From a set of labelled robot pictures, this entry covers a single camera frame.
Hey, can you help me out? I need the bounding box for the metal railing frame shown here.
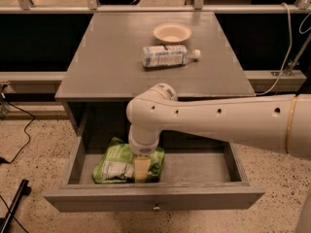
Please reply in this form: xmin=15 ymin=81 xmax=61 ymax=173
xmin=0 ymin=0 xmax=311 ymax=16

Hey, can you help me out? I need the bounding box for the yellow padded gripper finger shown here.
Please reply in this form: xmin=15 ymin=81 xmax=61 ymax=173
xmin=134 ymin=156 xmax=151 ymax=183

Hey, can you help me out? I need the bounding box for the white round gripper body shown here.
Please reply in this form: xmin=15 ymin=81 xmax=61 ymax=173
xmin=128 ymin=126 xmax=159 ymax=156

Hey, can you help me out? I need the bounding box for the grey open top drawer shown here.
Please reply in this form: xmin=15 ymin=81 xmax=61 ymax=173
xmin=44 ymin=130 xmax=264 ymax=213

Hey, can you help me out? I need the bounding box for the metal bracket on left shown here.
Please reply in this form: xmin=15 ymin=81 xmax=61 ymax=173
xmin=0 ymin=84 xmax=9 ymax=120

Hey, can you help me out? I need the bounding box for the clear plastic water bottle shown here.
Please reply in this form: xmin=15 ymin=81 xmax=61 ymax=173
xmin=142 ymin=45 xmax=201 ymax=68

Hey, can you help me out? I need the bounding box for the black metal floor stand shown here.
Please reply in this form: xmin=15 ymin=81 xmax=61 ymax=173
xmin=0 ymin=179 xmax=31 ymax=233

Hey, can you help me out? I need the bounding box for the white paper bowl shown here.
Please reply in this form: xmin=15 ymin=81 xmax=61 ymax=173
xmin=153 ymin=23 xmax=191 ymax=44

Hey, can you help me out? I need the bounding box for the grey wooden cabinet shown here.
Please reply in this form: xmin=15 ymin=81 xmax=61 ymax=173
xmin=55 ymin=11 xmax=255 ymax=128

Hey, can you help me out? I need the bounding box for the black floor cable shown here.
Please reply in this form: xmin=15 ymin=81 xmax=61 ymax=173
xmin=0 ymin=100 xmax=37 ymax=165

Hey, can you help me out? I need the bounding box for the green rice chip bag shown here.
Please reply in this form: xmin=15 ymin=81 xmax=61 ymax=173
xmin=92 ymin=137 xmax=164 ymax=183

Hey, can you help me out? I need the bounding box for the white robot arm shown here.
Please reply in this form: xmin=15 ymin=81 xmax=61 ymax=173
xmin=126 ymin=83 xmax=311 ymax=159

